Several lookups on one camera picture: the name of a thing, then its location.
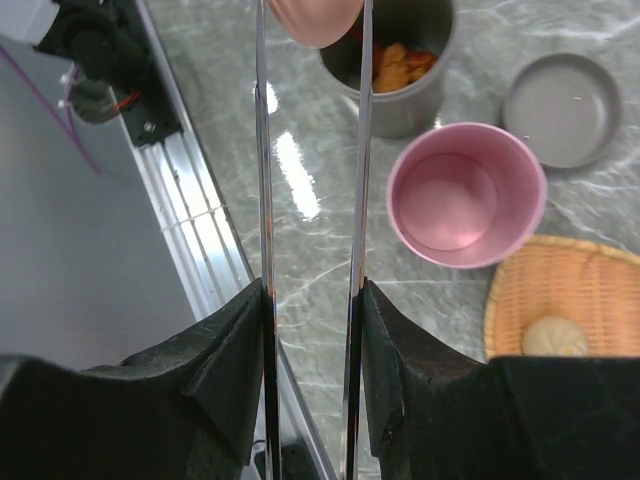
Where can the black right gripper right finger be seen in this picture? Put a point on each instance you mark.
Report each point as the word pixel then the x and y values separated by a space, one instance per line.
pixel 435 413

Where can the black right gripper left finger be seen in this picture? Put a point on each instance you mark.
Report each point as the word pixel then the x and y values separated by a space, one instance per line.
pixel 183 409

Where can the metal food tongs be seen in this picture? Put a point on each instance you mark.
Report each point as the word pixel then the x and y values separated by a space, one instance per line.
pixel 319 150

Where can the white steamed bun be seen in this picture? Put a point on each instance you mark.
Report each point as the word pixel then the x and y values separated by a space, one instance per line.
pixel 555 336

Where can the pink egg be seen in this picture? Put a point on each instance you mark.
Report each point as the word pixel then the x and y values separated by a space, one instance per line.
pixel 316 23

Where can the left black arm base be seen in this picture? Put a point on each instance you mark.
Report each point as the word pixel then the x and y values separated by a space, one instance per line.
pixel 109 41

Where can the woven bamboo basket tray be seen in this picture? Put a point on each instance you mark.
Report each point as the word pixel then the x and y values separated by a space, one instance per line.
pixel 593 285

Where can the pink cylindrical container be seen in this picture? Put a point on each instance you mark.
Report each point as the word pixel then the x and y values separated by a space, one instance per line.
pixel 466 195

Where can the grey lid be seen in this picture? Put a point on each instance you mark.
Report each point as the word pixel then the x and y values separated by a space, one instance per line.
pixel 566 108

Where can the grey cylindrical container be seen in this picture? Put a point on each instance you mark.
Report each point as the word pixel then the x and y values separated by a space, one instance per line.
pixel 419 26

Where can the aluminium mounting rail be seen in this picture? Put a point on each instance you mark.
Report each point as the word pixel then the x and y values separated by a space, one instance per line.
pixel 212 263

